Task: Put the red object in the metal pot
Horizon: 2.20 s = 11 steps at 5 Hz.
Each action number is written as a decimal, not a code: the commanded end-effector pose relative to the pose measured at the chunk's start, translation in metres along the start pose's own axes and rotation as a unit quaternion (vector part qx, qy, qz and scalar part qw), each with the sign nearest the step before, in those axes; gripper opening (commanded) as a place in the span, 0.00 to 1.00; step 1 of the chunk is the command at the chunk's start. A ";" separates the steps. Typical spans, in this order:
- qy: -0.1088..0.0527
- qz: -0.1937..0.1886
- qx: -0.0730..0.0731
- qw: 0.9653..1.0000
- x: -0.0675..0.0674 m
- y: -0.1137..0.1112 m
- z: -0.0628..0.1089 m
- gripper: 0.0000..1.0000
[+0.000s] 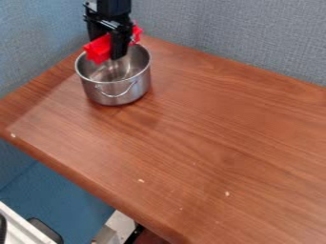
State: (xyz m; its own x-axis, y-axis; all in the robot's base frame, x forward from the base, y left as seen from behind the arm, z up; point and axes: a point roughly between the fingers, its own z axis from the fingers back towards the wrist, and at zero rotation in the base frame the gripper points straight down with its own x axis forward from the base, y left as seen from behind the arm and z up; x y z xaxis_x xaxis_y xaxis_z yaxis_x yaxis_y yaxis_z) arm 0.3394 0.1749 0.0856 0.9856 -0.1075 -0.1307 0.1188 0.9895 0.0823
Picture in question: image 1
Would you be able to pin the white appliance with black part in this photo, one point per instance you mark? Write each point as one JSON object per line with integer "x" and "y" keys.
{"x": 19, "y": 230}

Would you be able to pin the red plastic block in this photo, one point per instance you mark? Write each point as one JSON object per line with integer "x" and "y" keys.
{"x": 97, "y": 49}

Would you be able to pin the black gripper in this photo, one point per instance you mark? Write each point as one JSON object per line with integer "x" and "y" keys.
{"x": 109, "y": 11}

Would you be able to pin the white table leg bracket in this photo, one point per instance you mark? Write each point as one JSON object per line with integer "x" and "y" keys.
{"x": 116, "y": 229}

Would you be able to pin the stainless steel pot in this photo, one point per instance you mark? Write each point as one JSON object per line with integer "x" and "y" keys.
{"x": 116, "y": 82}

